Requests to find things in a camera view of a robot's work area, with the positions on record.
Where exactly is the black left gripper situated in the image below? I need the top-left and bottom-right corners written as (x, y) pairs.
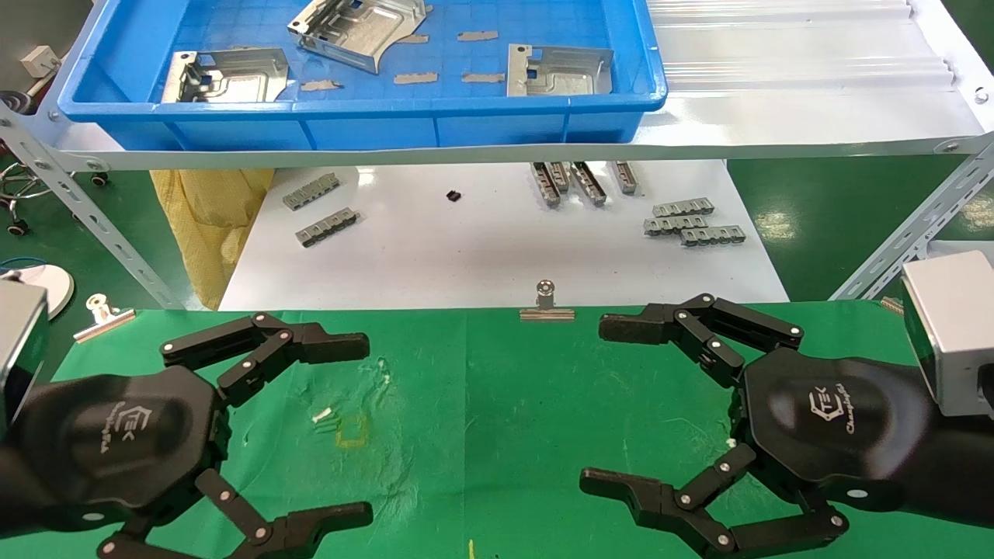
top-left (0, 363), bottom-right (374, 559)

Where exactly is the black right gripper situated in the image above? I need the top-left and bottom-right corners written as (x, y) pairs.
top-left (579, 293), bottom-right (994, 559)

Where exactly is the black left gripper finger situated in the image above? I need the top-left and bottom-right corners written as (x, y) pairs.
top-left (161, 312), bottom-right (370, 408)

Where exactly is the stamped metal plate part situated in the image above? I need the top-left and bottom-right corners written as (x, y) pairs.
top-left (161, 48), bottom-right (290, 104)
top-left (506, 43), bottom-right (614, 98)
top-left (287, 0), bottom-right (427, 75)

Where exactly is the green cloth mat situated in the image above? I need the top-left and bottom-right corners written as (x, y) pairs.
top-left (0, 301), bottom-right (994, 559)

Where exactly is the blue plastic bin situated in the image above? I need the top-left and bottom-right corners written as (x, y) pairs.
top-left (57, 0), bottom-right (669, 152)

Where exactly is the white perforated angle strut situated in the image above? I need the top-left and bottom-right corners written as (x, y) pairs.
top-left (0, 105), bottom-right (187, 310)
top-left (829, 134), bottom-right (994, 302)

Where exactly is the white round disc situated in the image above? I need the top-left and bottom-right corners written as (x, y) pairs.
top-left (0, 262), bottom-right (75, 319)

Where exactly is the white metal shelf board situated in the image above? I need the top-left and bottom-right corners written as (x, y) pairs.
top-left (0, 0), bottom-right (994, 172)

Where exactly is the chrome stool base with castors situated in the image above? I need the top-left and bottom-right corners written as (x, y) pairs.
top-left (0, 159), bottom-right (109, 238)

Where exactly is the clear ribbed plastic sheet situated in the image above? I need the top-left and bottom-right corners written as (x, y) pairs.
top-left (645, 0), bottom-right (964, 91)

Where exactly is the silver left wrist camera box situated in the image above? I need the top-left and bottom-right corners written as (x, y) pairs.
top-left (0, 279), bottom-right (50, 436)

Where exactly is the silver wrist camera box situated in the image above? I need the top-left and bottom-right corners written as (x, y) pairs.
top-left (901, 250), bottom-right (994, 418)
top-left (0, 279), bottom-right (50, 436)

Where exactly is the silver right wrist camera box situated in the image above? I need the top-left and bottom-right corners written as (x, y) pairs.
top-left (901, 250), bottom-right (994, 418)

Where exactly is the white wall socket box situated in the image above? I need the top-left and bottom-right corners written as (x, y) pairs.
top-left (22, 45), bottom-right (61, 78)

